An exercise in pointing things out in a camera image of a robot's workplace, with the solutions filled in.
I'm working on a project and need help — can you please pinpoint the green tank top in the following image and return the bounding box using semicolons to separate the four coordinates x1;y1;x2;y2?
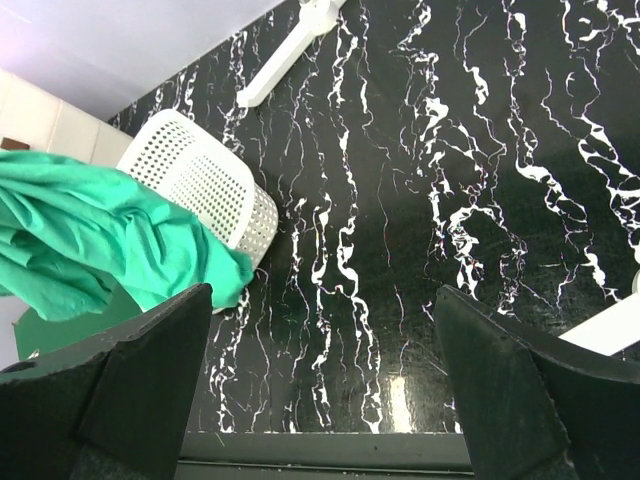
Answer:
1;151;253;322

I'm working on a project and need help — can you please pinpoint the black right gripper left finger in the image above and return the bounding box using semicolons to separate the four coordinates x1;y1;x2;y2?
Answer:
1;284;212;479

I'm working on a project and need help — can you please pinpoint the white drawer cabinet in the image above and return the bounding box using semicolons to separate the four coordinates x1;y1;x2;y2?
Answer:
1;70;132;167

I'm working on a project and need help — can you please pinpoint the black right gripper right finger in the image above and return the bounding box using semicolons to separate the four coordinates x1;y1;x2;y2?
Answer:
434;286;639;479

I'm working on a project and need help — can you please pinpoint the white perforated plastic basket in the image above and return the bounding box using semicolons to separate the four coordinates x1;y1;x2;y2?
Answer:
117;109;279;280

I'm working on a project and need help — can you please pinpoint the silver clothes rack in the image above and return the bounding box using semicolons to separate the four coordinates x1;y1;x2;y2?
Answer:
236;1;639;356

